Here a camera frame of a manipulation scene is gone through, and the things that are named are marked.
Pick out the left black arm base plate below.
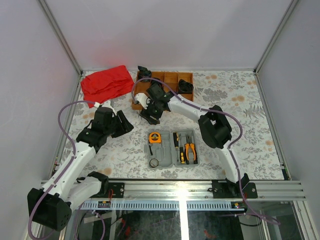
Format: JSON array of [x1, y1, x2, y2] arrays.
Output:
[[100, 182, 125, 200]]

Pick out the black yellow phillips screwdriver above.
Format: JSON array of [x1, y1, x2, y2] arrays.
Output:
[[173, 132, 180, 162]]

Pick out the white slotted cable duct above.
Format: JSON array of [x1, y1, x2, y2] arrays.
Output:
[[81, 200, 245, 212]]

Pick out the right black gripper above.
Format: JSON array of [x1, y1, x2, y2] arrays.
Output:
[[140, 97, 164, 126]]

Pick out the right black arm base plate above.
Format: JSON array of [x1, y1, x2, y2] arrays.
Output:
[[212, 179, 258, 199]]

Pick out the rolled dark belt right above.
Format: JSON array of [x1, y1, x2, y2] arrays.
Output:
[[177, 79, 194, 94]]

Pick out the rolled dark belt outside tray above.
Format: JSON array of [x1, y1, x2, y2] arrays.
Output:
[[137, 65, 152, 80]]

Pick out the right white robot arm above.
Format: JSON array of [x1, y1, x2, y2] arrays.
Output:
[[133, 84, 249, 198]]

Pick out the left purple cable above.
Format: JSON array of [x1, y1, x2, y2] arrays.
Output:
[[27, 100, 101, 240]]

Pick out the wooden compartment tray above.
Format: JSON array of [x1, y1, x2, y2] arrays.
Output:
[[131, 70, 194, 111]]

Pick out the orange tape measure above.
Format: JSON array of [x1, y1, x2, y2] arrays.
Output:
[[148, 132, 162, 156]]

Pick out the grey plastic tool case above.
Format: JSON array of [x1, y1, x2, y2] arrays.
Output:
[[144, 129, 200, 170]]

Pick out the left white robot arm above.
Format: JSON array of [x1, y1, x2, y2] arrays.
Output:
[[27, 106, 134, 231]]

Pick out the aluminium mounting rail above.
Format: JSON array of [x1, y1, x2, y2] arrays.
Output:
[[110, 178, 307, 202]]

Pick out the orange handled pliers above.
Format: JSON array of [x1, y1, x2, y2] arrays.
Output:
[[184, 134, 198, 165]]

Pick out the red folded cloth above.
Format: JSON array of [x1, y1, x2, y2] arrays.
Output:
[[80, 65, 134, 108]]

